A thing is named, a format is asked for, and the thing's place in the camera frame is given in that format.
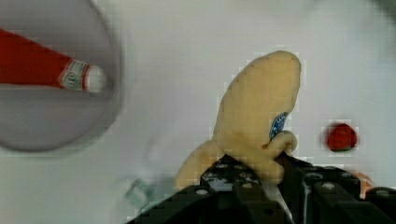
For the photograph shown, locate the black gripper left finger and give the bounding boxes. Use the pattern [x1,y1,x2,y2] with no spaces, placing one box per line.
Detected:
[127,156,293,224]

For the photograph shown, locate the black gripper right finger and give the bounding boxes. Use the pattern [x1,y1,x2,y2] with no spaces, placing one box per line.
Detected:
[276,153,396,224]

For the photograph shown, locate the yellow plush banana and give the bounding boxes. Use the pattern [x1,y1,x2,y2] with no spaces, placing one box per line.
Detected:
[175,51,301,189]

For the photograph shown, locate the small red plush strawberry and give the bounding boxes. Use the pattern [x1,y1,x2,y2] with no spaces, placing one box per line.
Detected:
[326,123,358,152]

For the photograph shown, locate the grey round plate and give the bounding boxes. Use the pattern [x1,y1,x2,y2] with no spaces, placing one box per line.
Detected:
[1,0,121,152]

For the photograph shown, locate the red plush ketchup bottle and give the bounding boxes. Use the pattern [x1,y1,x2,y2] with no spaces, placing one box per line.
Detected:
[0,30,106,93]

